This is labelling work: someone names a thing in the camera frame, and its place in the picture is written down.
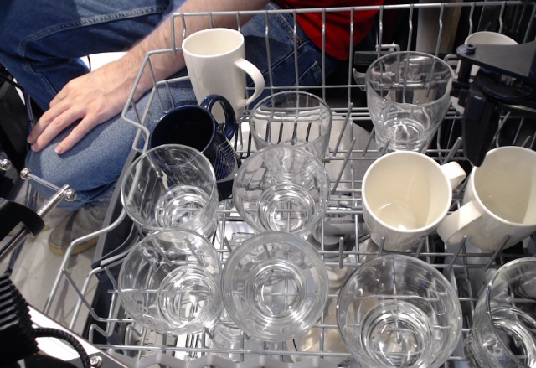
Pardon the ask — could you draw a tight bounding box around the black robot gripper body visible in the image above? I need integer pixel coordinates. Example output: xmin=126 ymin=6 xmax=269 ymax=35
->
xmin=451 ymin=41 xmax=535 ymax=166

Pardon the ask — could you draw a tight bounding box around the tall white mug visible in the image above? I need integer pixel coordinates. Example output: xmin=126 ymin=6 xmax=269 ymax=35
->
xmin=182 ymin=28 xmax=265 ymax=118

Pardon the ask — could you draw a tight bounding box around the black corrugated cable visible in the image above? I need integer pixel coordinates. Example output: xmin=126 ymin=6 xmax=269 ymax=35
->
xmin=0 ymin=273 xmax=91 ymax=368

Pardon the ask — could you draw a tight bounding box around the white mug back right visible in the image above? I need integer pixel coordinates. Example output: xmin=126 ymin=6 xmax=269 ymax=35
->
xmin=451 ymin=31 xmax=518 ymax=114

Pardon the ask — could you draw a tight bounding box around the person in jeans, red shirt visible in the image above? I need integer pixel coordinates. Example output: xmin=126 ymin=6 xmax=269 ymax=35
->
xmin=0 ymin=0 xmax=420 ymax=210

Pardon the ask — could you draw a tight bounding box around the person's bare forearm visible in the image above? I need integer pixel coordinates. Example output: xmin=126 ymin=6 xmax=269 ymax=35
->
xmin=116 ymin=0 xmax=270 ymax=88

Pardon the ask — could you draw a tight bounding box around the beige shoe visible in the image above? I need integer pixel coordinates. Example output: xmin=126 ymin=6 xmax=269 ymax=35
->
xmin=48 ymin=205 xmax=107 ymax=255

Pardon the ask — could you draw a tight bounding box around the person's bare hand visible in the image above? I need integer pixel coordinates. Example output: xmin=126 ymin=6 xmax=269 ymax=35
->
xmin=28 ymin=60 xmax=137 ymax=154

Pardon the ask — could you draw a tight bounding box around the white mug far right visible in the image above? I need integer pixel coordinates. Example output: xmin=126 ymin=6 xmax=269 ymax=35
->
xmin=437 ymin=146 xmax=535 ymax=251

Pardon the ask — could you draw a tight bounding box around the white mug centre right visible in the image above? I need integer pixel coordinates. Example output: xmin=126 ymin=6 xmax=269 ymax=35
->
xmin=361 ymin=151 xmax=466 ymax=252

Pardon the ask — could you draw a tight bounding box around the chrome metal rod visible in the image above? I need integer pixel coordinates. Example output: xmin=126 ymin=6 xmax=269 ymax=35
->
xmin=0 ymin=158 xmax=78 ymax=260

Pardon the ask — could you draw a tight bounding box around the dark blue mug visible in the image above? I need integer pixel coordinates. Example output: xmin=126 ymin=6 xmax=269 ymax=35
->
xmin=148 ymin=95 xmax=240 ymax=200

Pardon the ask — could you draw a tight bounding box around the clear glass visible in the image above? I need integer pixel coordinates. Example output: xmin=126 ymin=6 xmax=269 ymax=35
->
xmin=118 ymin=229 xmax=223 ymax=334
xmin=121 ymin=144 xmax=219 ymax=239
xmin=249 ymin=91 xmax=332 ymax=160
xmin=464 ymin=257 xmax=535 ymax=367
xmin=365 ymin=51 xmax=454 ymax=153
xmin=337 ymin=254 xmax=462 ymax=367
xmin=232 ymin=145 xmax=330 ymax=238
xmin=222 ymin=232 xmax=329 ymax=342

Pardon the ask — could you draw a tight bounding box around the grey wire dishwasher rack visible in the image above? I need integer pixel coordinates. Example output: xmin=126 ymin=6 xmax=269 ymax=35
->
xmin=44 ymin=0 xmax=535 ymax=367

